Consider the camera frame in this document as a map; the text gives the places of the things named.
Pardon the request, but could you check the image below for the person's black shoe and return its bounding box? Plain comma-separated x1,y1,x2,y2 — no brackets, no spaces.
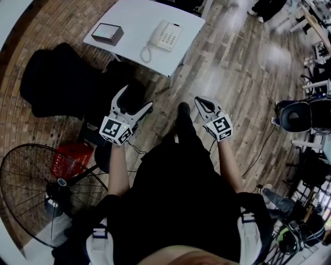
178,101,192,116

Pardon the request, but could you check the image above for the person's body in black clothes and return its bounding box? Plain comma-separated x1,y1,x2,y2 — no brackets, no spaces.
94,101,275,265

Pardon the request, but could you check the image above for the red plastic crate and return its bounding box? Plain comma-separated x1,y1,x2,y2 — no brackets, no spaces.
50,142,94,180

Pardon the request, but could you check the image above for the black floor cable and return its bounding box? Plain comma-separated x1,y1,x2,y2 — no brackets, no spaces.
241,124,278,179

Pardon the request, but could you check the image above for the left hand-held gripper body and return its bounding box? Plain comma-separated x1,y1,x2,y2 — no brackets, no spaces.
99,111,138,147

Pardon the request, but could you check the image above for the white telephone base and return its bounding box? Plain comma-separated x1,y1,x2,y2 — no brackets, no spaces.
147,20,184,53

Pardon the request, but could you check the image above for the white table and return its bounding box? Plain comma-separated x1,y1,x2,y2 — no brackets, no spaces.
82,0,206,78

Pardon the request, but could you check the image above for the white coiled phone cord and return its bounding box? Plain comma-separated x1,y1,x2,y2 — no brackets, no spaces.
140,45,152,64

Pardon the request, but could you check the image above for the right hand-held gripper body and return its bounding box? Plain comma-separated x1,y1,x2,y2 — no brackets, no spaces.
203,107,232,143

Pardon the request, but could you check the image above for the light wooden table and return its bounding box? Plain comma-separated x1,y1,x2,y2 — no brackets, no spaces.
289,0,331,52

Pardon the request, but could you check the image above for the person's head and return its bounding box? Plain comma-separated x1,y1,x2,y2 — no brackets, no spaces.
138,245,233,265

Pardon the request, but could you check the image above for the white telephone handset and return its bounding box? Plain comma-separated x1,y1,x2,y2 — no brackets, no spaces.
147,20,170,49

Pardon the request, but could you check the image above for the person's left forearm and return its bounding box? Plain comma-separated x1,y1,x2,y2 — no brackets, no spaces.
107,143,130,198

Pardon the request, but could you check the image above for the black floor fan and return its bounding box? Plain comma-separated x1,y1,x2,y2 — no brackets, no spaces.
0,143,110,249

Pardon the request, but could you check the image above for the dark display box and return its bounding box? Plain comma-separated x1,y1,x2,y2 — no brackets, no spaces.
91,22,125,48

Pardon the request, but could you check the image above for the white shoulder strap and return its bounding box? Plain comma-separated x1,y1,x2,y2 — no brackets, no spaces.
86,216,117,265
236,207,265,265

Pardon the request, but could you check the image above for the person's right forearm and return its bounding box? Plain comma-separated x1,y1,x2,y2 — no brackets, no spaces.
217,139,244,194

